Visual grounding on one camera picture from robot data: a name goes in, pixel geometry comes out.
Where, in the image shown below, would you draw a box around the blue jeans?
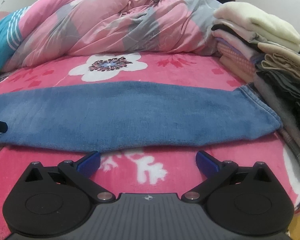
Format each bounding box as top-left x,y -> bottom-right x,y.
0,80 -> 283,154

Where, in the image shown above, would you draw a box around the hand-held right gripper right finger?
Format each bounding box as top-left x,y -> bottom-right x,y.
181,151 -> 272,203

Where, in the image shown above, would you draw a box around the pink floral blanket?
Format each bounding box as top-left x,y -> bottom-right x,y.
0,51 -> 300,240

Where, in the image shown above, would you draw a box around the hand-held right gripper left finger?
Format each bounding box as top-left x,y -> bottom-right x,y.
24,151 -> 115,203

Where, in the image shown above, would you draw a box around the pink grey teal quilt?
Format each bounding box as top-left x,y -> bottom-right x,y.
0,0 -> 225,80

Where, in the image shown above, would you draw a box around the stack of folded clothes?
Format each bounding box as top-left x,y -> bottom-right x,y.
211,2 -> 300,173

